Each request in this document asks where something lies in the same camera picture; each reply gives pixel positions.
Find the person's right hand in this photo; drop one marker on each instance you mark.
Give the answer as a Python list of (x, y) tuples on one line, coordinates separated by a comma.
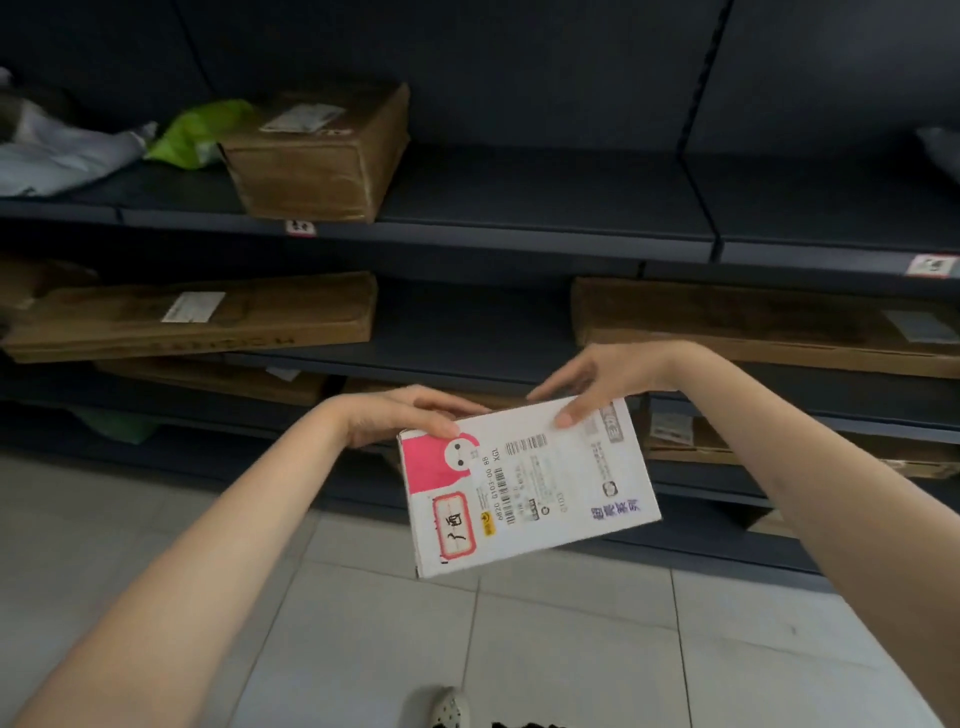
[(626, 369)]

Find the person's left hand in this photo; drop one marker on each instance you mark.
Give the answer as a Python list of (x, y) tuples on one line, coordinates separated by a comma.
[(390, 411)]

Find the person's right thumb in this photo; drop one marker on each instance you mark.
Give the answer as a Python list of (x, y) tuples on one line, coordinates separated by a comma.
[(576, 410)]

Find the person's left thumb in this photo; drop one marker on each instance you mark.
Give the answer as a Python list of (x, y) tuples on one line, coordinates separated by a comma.
[(435, 426)]

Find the white parcel box pink print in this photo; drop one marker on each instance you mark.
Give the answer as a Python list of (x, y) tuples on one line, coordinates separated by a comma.
[(540, 487)]

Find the person's left forearm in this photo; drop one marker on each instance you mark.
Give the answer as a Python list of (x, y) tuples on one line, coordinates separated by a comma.
[(210, 547)]

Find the person's right forearm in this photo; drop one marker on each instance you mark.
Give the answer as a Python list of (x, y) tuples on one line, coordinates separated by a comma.
[(832, 510)]

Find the brown cardboard box white label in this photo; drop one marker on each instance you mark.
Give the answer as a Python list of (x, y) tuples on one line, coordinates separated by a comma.
[(697, 439)]

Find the long flat cardboard box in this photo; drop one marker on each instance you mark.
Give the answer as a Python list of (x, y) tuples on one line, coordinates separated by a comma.
[(750, 322), (195, 319)]

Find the flat brown cardboard box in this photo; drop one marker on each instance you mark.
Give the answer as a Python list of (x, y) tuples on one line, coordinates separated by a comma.
[(225, 379)]

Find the dark metal shelving unit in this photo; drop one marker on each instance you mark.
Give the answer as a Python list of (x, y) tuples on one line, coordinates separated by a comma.
[(540, 195)]

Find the small brown cardboard box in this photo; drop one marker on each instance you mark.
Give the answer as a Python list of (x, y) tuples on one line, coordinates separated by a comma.
[(772, 525)]

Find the red white shelf label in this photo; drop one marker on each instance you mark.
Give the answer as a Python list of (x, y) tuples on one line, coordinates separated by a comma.
[(932, 265), (300, 228)]

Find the person's white perforated shoe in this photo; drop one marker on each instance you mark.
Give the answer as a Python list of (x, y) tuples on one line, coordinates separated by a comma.
[(452, 709)]

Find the thick brown cardboard box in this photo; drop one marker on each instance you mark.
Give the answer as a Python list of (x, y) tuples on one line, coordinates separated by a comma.
[(315, 161)]

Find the pale green parcel bag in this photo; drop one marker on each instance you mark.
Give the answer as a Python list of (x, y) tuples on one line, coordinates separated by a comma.
[(116, 425)]

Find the green plastic parcel bag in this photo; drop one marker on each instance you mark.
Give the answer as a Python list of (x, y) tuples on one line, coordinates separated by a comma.
[(196, 135)]

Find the grey plastic parcel bag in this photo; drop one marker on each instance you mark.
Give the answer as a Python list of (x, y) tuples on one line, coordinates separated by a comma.
[(943, 154)]

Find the white plastic parcel bag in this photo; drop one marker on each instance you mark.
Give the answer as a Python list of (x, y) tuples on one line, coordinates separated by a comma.
[(60, 157)]

